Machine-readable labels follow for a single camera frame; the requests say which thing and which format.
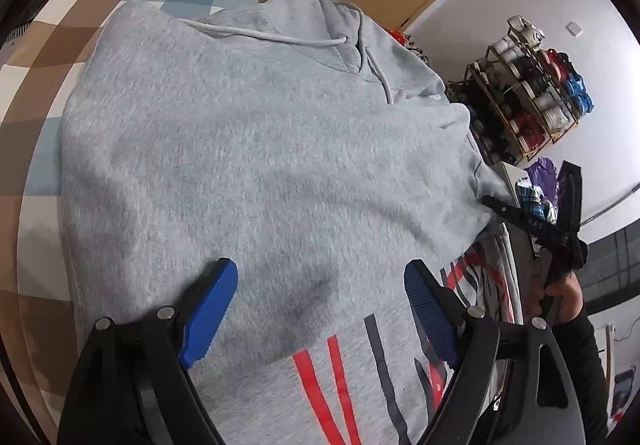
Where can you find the grey hoodie with red print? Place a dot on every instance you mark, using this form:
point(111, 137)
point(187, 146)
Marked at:
point(250, 150)

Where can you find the person's right hand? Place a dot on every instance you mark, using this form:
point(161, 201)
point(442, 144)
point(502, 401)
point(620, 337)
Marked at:
point(567, 297)

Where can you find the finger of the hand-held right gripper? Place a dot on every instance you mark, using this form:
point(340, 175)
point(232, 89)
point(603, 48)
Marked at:
point(525, 221)
point(570, 195)

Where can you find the orange plastic bag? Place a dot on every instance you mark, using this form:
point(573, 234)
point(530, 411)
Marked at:
point(397, 36)

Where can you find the thin metal pole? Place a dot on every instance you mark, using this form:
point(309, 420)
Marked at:
point(607, 207)

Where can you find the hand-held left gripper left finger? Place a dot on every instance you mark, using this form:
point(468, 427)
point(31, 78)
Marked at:
point(210, 310)

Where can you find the blue plaid shirt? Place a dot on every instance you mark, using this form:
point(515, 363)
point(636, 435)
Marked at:
point(530, 197)

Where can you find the dark window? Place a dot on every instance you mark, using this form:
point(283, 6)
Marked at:
point(615, 265)

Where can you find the checkered blanket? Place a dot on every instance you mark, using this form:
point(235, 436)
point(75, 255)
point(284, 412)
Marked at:
point(50, 50)

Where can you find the grey upholstered nightstand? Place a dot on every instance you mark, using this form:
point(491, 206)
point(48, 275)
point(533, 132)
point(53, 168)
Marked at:
point(510, 180)

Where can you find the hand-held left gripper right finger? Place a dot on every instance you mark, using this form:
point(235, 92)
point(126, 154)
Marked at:
point(430, 310)

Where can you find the purple plastic bag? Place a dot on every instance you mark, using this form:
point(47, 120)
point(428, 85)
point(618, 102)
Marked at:
point(542, 170)

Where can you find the wooden shoe rack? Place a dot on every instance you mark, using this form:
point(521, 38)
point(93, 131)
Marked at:
point(525, 100)

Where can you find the person's right forearm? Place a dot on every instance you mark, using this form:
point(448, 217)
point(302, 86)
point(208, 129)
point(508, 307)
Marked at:
point(585, 365)

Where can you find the white wall switch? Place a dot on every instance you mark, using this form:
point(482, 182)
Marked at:
point(575, 28)

